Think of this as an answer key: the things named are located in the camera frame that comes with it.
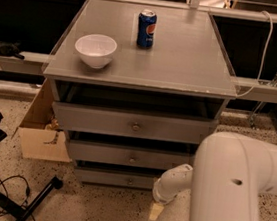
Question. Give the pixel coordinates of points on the white bowl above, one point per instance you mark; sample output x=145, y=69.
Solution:
x=96, y=50

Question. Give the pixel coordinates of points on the grey bottom drawer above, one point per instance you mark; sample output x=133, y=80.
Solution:
x=115, y=179

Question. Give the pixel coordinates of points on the grey drawer cabinet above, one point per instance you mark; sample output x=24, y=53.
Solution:
x=184, y=74

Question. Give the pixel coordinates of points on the metal rail frame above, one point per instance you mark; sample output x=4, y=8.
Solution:
x=248, y=40

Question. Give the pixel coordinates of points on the blue Pepsi can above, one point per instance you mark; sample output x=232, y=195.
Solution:
x=146, y=26

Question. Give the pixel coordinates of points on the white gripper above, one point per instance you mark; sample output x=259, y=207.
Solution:
x=159, y=195

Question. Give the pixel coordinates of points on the brown cardboard box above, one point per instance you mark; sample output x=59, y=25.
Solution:
x=39, y=134

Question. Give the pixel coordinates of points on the grey top drawer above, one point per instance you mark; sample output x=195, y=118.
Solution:
x=118, y=122

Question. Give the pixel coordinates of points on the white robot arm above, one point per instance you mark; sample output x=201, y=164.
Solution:
x=229, y=172

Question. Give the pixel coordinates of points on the black cloth on rail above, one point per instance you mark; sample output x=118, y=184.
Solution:
x=10, y=49

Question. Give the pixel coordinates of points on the grey drawer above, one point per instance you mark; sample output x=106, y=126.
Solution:
x=118, y=122
x=115, y=179
x=124, y=155

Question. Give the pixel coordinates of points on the grey middle drawer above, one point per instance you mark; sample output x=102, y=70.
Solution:
x=124, y=155

